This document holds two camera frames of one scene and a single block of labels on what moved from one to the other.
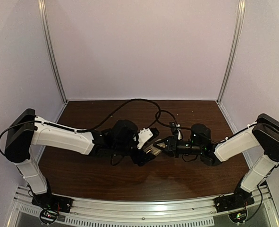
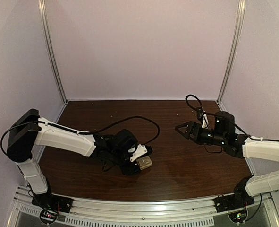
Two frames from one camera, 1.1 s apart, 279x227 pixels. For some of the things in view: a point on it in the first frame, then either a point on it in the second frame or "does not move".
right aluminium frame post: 240,18 does not move
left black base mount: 52,205 does not move
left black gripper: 141,155 to 129,169
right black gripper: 172,146 to 192,130
